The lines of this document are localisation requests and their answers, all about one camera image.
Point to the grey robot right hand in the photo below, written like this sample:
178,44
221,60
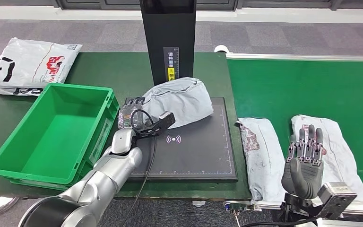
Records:
303,178

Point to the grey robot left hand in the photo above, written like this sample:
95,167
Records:
128,117

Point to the grey mailer bag red print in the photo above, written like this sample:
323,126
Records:
187,100
263,169
341,156

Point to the black inbound scanner machine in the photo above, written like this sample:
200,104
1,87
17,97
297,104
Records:
200,150

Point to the green conveyor belt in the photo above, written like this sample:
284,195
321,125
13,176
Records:
294,94

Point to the white conveyor end roller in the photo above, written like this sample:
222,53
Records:
221,49

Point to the small blue circuit board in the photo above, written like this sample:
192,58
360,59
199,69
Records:
239,206

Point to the black yellow ruler label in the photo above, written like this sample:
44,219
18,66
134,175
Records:
171,59

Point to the green plastic crate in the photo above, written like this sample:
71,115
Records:
56,137

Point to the white table foot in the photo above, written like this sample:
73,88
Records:
199,203

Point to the white mailer bag black-red print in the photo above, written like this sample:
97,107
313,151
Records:
28,61

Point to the white mailer bag black print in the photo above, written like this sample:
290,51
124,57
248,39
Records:
15,91

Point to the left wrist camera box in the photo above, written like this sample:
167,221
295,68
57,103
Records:
164,120

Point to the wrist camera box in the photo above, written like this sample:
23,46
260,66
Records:
338,200
164,120

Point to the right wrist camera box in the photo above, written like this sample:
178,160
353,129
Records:
338,200

